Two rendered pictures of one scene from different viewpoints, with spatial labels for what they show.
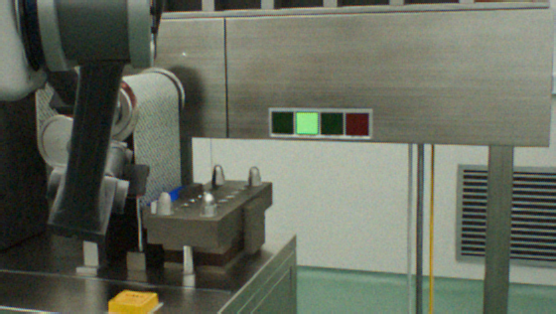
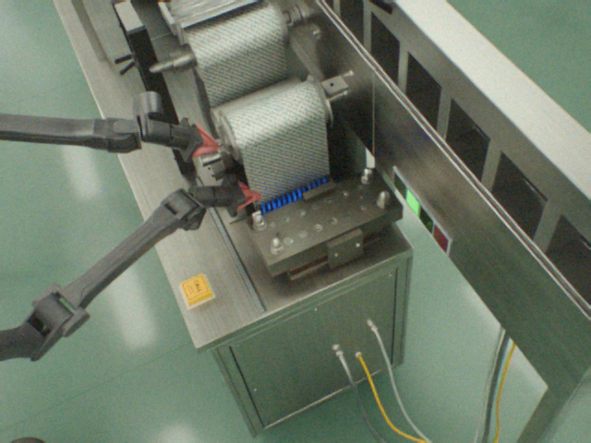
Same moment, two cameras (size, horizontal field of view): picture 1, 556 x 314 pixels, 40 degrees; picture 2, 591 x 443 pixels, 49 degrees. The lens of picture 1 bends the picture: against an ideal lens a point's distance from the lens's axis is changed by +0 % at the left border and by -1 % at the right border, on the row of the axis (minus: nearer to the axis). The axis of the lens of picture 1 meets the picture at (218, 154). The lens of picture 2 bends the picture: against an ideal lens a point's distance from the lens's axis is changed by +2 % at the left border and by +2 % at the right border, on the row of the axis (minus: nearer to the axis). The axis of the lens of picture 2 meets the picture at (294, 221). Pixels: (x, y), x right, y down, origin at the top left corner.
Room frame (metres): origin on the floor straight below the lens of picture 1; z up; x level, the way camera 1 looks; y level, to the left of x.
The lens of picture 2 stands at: (1.06, -0.75, 2.41)
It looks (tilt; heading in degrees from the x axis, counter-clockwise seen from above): 54 degrees down; 53
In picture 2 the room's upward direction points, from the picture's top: 10 degrees counter-clockwise
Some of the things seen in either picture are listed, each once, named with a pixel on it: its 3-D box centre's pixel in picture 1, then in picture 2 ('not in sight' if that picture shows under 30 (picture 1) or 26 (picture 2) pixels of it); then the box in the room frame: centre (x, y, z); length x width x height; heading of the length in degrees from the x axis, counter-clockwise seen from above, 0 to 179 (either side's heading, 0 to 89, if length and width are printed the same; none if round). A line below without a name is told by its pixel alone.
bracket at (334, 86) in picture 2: not in sight; (334, 86); (1.93, 0.13, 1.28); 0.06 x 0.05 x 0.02; 160
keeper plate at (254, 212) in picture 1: (255, 225); (345, 249); (1.73, -0.08, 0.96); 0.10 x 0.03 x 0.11; 160
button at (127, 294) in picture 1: (133, 303); (196, 289); (1.38, 0.17, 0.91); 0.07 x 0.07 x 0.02; 70
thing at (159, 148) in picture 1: (159, 166); (289, 172); (1.75, 0.14, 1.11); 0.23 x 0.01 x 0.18; 160
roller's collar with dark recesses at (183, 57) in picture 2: not in sight; (182, 58); (1.72, 0.48, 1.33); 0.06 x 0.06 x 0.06; 70
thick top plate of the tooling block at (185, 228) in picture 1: (214, 210); (324, 220); (1.74, 0.01, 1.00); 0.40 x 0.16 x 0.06; 160
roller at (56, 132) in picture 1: (89, 134); (260, 113); (1.81, 0.30, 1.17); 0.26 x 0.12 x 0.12; 160
